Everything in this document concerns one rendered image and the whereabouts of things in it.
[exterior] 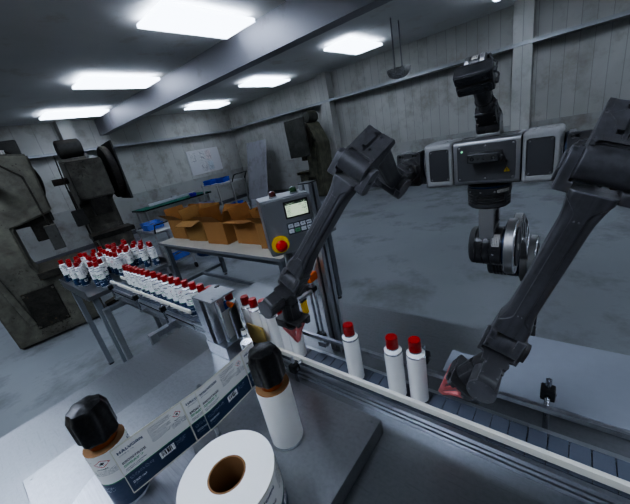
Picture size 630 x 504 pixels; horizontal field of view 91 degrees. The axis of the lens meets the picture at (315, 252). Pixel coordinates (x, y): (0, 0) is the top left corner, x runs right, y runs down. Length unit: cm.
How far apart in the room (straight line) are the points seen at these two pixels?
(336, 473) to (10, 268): 429
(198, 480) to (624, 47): 790
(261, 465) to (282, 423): 15
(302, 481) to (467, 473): 39
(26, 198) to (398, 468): 441
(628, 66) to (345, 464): 762
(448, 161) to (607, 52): 679
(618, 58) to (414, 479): 754
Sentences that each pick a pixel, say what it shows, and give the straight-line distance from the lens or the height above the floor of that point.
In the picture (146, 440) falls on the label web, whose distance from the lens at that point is 97.
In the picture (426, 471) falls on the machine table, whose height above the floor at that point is 83.
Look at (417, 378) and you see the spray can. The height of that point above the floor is 98.
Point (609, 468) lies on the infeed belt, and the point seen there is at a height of 88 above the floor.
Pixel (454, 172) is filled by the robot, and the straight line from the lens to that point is 121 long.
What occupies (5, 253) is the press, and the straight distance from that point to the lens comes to 471.
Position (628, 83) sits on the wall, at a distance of 791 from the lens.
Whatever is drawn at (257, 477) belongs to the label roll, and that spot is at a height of 102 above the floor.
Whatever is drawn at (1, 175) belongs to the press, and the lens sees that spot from 467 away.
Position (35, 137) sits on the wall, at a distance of 1029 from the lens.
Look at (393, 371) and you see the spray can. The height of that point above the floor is 99.
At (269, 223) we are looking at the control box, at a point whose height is 140.
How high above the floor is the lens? 163
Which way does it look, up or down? 20 degrees down
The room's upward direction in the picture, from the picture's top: 12 degrees counter-clockwise
